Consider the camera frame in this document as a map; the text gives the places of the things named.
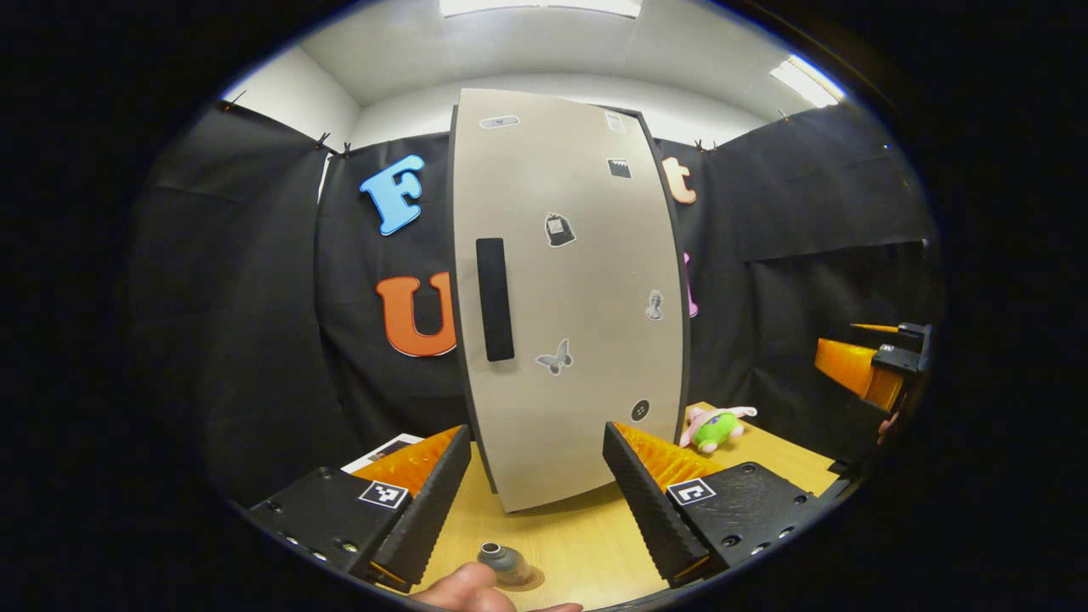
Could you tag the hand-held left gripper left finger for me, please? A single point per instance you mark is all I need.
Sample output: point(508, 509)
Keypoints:
point(429, 510)

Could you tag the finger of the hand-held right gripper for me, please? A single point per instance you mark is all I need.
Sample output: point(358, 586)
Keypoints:
point(854, 365)
point(916, 336)

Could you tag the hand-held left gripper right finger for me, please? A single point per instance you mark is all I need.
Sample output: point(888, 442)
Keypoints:
point(650, 510)

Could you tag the grey bottle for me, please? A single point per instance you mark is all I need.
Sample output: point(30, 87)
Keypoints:
point(501, 561)

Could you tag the round brown coaster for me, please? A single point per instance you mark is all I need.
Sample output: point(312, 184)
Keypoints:
point(535, 580)

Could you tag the grey cabinet door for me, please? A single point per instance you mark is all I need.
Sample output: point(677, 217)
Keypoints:
point(586, 280)

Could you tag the pink green plush toy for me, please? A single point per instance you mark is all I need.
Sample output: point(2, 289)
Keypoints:
point(714, 433)

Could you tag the black backdrop cloth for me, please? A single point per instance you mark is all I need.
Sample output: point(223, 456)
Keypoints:
point(255, 340)

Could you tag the ceiling light panel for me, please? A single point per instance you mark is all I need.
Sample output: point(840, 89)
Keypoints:
point(544, 7)
point(807, 81)

